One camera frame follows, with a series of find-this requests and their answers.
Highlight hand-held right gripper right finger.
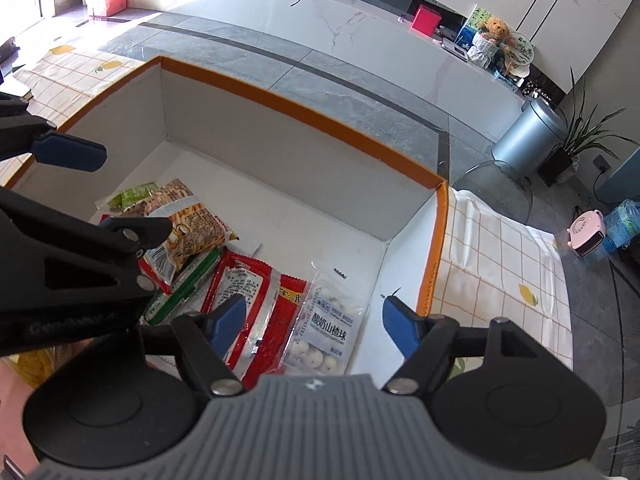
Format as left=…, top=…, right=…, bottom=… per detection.
left=382, top=296, right=547, bottom=396

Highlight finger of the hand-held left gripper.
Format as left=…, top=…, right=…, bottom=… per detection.
left=0, top=92, right=108, bottom=173
left=0, top=187, right=173, bottom=313

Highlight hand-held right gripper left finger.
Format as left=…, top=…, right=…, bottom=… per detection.
left=140, top=294, right=247, bottom=398

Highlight red and silver snack packet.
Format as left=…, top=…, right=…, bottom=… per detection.
left=201, top=251, right=282, bottom=382

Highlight white packet with green stripe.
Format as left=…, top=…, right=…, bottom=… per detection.
left=144, top=246, right=224, bottom=327

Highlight plain red snack packet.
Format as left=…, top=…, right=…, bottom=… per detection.
left=259, top=274, right=309, bottom=376

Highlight clear packet of white balls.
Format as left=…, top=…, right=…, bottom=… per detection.
left=280, top=259, right=369, bottom=377

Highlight light green snack packet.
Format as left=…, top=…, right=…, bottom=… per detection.
left=96, top=182, right=162, bottom=212

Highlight red-edged peanut packet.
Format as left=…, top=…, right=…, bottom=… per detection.
left=137, top=177, right=237, bottom=293

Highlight orange cardboard box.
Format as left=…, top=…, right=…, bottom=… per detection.
left=9, top=55, right=451, bottom=377

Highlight pink table mat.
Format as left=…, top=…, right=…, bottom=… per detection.
left=0, top=357, right=38, bottom=463

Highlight round glass side table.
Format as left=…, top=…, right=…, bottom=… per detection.
left=451, top=159, right=534, bottom=224

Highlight pink fan heater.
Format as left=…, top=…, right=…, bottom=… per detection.
left=566, top=208, right=609, bottom=259

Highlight silver trash can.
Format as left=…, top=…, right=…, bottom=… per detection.
left=490, top=96, right=569, bottom=179

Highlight blue water bottle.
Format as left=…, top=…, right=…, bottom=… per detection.
left=601, top=198, right=640, bottom=254

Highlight potted long-leaf plant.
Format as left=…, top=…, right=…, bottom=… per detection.
left=537, top=66, right=637, bottom=189

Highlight white marble TV console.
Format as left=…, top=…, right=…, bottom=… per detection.
left=122, top=0, right=532, bottom=111

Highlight white knit basket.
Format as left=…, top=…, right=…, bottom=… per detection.
left=466, top=32, right=502, bottom=69

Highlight round paper fan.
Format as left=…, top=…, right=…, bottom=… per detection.
left=501, top=32, right=536, bottom=79

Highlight blue green picture card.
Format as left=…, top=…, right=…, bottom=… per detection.
left=456, top=4, right=493, bottom=57

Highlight pink box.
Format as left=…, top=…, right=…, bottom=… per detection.
left=409, top=3, right=444, bottom=37

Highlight brown teddy bear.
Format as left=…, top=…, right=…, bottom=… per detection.
left=481, top=16, right=512, bottom=45

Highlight white cabinet doors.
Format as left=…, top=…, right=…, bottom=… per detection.
left=515, top=0, right=637, bottom=97

